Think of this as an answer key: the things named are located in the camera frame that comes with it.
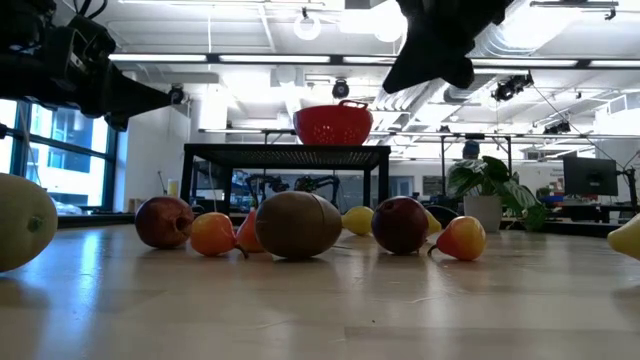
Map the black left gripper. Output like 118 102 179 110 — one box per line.
74 64 174 132

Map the red plastic colander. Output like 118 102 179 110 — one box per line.
292 99 375 147

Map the olive green toy kiwi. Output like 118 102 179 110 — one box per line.
0 172 59 274

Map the brown sliceable toy kiwi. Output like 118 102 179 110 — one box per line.
254 190 344 261

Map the black metal rig frame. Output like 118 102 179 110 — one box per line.
57 52 640 239

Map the green plant in white pot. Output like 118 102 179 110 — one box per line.
446 155 550 234

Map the black office chair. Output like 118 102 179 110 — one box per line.
428 203 467 231

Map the yellow toy lemon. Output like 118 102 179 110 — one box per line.
606 213 640 262
341 205 375 237
424 209 444 236

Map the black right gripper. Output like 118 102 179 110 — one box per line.
382 0 516 95

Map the black perforated metal shelf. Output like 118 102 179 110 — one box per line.
179 143 392 216

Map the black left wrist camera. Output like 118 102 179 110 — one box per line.
59 13 117 69

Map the small yellow-red toy pear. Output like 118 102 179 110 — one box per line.
190 211 250 260
427 215 487 262

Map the small red-orange toy fruit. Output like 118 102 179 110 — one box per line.
235 208 266 254

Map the dark red toy apple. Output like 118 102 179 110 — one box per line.
134 195 196 250
370 195 431 256

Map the black computer monitor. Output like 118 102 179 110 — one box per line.
563 156 619 197

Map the white ring pendant lamp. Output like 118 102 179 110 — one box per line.
293 12 322 41

